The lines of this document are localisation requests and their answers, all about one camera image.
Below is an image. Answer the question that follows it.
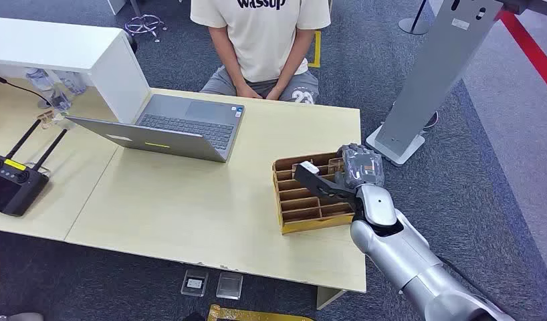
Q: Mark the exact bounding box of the person's right hand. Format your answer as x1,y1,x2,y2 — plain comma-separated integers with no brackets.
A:
235,83,263,100

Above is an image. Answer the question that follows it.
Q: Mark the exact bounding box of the person's left hand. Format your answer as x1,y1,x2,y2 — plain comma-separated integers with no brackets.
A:
265,84,286,102

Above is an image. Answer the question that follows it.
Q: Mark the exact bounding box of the person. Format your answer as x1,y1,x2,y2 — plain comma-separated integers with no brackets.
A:
190,0,332,106

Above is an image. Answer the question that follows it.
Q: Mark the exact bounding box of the wooden card organiser box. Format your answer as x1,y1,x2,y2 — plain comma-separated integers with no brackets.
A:
271,152,357,235

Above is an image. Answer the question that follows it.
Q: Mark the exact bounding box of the yellow floor tape strip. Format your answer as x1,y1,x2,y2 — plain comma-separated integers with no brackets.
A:
307,30,322,69

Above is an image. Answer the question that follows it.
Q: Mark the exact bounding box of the grey open laptop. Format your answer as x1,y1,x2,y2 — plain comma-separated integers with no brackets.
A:
66,94,246,164

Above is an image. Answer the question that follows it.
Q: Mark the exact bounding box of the office chair wheel base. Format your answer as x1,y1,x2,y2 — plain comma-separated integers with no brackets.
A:
123,13,167,43

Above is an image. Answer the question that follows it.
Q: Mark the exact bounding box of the white desk shelf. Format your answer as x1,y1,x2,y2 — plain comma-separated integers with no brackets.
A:
0,17,152,125

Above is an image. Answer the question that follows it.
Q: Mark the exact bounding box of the grey stanchion base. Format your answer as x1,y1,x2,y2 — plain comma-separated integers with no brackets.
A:
398,0,432,36

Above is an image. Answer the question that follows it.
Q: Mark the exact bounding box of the grey kiosk stand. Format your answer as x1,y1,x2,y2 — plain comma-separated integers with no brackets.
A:
365,0,505,167

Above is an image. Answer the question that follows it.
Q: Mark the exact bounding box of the clear plastic water bottle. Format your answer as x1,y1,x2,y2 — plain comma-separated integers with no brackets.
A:
56,70,88,96
25,67,74,112

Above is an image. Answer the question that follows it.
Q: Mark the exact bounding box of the floor socket plate with outlet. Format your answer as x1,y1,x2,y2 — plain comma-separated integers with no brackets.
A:
181,269,209,298

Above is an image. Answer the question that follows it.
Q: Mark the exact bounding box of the small wooden clip holder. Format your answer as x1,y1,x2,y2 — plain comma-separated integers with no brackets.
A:
35,110,58,130

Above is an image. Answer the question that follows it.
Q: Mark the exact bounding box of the pale wooden table leg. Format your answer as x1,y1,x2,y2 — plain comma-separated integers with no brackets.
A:
316,286,347,310

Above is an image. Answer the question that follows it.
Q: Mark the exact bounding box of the yellow crumpled floor tape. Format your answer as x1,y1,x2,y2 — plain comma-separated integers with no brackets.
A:
206,304,315,321

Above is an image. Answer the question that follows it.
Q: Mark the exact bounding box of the black remote controller with antennas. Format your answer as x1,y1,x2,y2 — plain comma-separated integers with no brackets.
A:
0,118,69,217

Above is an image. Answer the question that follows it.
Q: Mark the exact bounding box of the red barrier belt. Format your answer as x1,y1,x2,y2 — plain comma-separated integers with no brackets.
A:
495,9,547,98

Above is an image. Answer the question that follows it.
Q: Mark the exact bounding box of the black bracket wrist camera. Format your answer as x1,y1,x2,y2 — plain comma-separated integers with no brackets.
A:
294,160,359,210

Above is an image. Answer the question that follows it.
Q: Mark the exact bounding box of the thin black cable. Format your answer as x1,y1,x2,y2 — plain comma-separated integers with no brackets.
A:
0,74,53,106

